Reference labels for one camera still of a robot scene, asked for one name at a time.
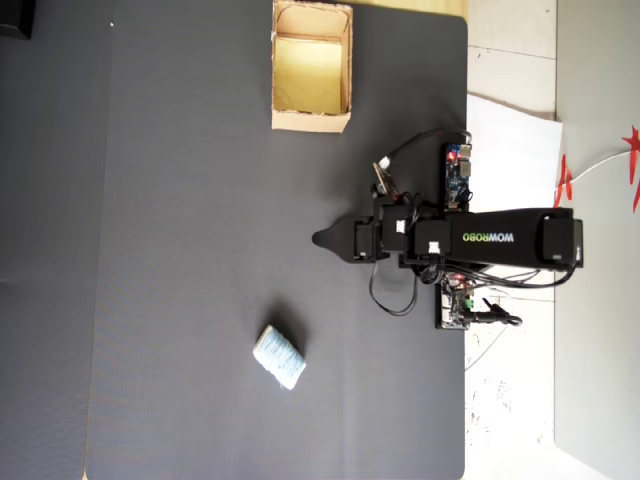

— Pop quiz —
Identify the white cable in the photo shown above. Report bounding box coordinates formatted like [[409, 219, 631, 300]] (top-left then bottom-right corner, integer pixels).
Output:
[[554, 148, 634, 194]]

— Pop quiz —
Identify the blue controller board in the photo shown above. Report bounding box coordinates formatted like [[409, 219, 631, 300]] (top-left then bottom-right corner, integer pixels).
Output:
[[439, 142, 475, 211]]

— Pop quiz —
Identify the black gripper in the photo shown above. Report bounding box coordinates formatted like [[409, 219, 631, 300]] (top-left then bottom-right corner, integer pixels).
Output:
[[312, 215, 395, 264]]

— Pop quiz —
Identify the white paper sheet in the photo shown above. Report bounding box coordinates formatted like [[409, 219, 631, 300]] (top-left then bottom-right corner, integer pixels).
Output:
[[465, 92, 565, 301]]

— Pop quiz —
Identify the black box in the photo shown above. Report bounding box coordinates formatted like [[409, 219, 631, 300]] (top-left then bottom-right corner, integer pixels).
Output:
[[0, 0, 34, 41]]

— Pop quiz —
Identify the black foam mat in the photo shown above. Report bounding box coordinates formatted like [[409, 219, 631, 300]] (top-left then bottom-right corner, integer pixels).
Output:
[[87, 0, 470, 480]]

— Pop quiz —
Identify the black servo cable loop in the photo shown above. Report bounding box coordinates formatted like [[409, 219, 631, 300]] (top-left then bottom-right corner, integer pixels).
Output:
[[368, 259, 419, 317]]

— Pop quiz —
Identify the red paper cutout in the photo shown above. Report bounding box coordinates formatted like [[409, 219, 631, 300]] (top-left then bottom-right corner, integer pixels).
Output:
[[553, 153, 574, 210], [621, 125, 640, 214]]

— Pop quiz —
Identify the motor driver circuit board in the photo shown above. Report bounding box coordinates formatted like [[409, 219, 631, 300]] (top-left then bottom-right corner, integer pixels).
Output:
[[433, 273, 476, 331]]

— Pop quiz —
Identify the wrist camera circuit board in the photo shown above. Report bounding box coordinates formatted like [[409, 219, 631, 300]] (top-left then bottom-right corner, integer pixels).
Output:
[[372, 160, 404, 197]]

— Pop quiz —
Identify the black power plug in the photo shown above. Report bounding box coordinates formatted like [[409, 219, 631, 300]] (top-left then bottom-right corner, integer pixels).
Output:
[[464, 297, 524, 329]]

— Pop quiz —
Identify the black camera cable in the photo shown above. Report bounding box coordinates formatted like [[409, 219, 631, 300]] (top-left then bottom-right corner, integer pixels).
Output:
[[378, 128, 475, 170]]

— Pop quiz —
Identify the brown cardboard box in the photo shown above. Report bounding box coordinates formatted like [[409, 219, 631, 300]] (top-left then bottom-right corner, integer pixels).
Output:
[[271, 0, 354, 135]]

